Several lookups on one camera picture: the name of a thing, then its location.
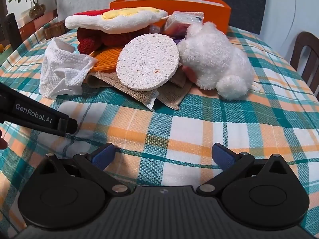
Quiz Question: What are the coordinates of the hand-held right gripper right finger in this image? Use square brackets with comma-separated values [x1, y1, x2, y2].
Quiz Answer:
[197, 143, 289, 197]

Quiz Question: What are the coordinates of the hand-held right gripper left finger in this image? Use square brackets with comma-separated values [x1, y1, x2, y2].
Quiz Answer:
[37, 143, 131, 197]

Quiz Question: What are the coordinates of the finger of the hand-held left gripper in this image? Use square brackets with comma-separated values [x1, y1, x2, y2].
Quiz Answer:
[58, 118, 78, 135]

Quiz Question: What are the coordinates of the white textured paper towel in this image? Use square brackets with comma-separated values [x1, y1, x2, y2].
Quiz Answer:
[38, 37, 99, 98]

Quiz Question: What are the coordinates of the brown ribbed towel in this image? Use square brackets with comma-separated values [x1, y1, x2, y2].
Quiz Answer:
[85, 71, 160, 111]

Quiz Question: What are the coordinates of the beige fluffy towel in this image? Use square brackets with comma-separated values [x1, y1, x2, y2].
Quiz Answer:
[156, 65, 193, 111]

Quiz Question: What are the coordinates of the orange silicone mat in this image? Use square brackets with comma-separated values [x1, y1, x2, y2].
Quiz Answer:
[87, 48, 125, 73]

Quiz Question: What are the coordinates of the red knitted cloth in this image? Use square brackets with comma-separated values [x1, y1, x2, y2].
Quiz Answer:
[73, 10, 156, 55]

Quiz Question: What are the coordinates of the white round sponge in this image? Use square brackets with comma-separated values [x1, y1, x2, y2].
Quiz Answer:
[116, 33, 180, 90]

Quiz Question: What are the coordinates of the fried egg plush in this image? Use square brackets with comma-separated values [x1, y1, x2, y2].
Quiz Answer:
[65, 7, 168, 35]

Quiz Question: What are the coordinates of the pink plastic packet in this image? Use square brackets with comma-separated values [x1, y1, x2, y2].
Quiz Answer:
[163, 11, 205, 37]

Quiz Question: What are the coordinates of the orange box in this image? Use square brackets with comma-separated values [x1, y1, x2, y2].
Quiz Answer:
[110, 0, 232, 35]

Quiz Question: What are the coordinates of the plaid tablecloth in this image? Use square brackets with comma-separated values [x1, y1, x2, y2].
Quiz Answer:
[0, 25, 319, 229]

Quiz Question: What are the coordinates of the dark wooden chair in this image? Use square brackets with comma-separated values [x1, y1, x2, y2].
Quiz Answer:
[5, 12, 23, 50]
[290, 31, 319, 92]

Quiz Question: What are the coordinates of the carved wooden holder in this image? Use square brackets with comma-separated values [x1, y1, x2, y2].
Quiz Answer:
[43, 21, 66, 40]

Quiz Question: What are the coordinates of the dark felt panel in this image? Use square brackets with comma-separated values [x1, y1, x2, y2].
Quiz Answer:
[184, 0, 271, 35]

